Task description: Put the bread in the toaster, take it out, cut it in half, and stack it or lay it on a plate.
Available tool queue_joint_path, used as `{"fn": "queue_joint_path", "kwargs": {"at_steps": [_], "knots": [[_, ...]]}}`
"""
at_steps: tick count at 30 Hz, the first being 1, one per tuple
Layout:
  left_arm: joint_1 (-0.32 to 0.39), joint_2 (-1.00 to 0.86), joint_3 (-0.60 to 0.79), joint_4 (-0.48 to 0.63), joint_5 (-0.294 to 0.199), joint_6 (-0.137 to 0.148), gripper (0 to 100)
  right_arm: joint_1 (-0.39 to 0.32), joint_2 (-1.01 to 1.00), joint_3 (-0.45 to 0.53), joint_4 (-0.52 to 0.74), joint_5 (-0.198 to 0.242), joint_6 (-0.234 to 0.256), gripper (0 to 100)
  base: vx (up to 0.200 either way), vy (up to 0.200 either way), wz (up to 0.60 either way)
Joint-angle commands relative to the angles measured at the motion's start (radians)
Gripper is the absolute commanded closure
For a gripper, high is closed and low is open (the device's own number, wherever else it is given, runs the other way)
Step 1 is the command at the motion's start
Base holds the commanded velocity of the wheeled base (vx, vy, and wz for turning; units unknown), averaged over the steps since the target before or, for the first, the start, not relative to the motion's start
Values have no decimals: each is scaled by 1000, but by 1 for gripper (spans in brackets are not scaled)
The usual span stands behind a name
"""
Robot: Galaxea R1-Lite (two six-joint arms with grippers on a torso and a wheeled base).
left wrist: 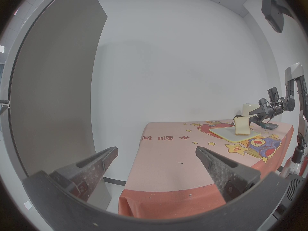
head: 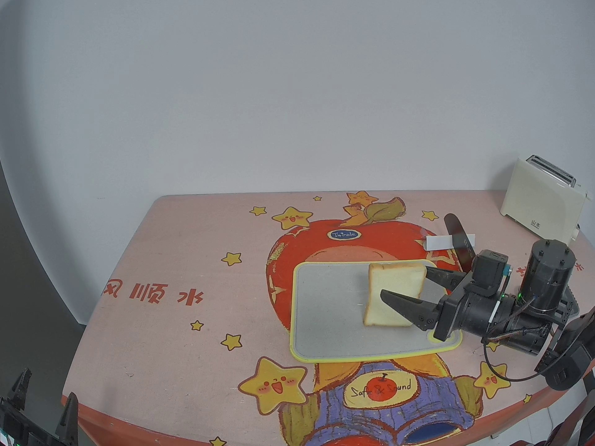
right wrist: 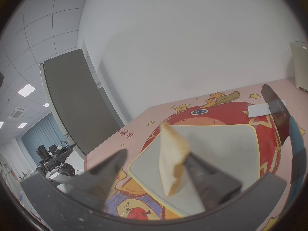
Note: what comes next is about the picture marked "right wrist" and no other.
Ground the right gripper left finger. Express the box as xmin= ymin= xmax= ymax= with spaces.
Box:
xmin=56 ymin=149 xmax=128 ymax=212

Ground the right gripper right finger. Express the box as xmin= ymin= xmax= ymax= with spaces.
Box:
xmin=184 ymin=153 xmax=242 ymax=212

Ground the slice of bread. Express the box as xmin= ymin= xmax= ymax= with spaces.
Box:
xmin=159 ymin=121 xmax=191 ymax=197

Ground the cutting board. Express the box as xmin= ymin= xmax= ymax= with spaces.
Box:
xmin=128 ymin=124 xmax=262 ymax=218

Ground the blue curtain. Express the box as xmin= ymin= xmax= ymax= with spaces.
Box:
xmin=20 ymin=112 xmax=70 ymax=165

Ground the grey partition panel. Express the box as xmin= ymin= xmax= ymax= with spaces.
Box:
xmin=40 ymin=48 xmax=125 ymax=156

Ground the white knife rest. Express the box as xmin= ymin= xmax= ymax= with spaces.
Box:
xmin=247 ymin=100 xmax=286 ymax=118

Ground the ceiling air vent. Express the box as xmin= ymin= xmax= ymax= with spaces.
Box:
xmin=9 ymin=108 xmax=26 ymax=119

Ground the knife with blue-green handle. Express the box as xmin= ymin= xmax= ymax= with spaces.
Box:
xmin=261 ymin=84 xmax=308 ymax=185

